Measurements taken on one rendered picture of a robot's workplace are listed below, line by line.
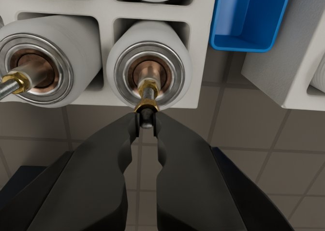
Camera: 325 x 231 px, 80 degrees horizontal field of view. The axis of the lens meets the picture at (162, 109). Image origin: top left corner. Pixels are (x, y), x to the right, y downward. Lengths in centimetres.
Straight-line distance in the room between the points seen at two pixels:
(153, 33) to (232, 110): 40
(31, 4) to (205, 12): 21
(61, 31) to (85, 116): 35
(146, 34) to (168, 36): 2
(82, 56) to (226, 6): 33
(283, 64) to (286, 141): 36
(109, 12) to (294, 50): 28
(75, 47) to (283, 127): 58
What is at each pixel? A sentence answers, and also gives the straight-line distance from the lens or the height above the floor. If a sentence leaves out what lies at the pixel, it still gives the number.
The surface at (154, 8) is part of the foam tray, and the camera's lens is 27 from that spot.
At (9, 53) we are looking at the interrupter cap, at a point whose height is 25.
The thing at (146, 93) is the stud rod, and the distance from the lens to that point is 16.
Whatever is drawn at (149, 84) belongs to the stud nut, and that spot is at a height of 29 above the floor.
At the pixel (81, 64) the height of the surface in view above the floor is 25.
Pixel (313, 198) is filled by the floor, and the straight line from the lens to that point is 97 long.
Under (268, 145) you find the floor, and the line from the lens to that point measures 68.
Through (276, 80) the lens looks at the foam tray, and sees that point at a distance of 39.
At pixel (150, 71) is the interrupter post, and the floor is 27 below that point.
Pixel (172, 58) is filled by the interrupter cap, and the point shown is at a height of 25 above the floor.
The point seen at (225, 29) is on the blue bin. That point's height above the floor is 0.
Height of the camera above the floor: 45
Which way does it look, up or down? 61 degrees down
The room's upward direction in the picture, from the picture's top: 176 degrees clockwise
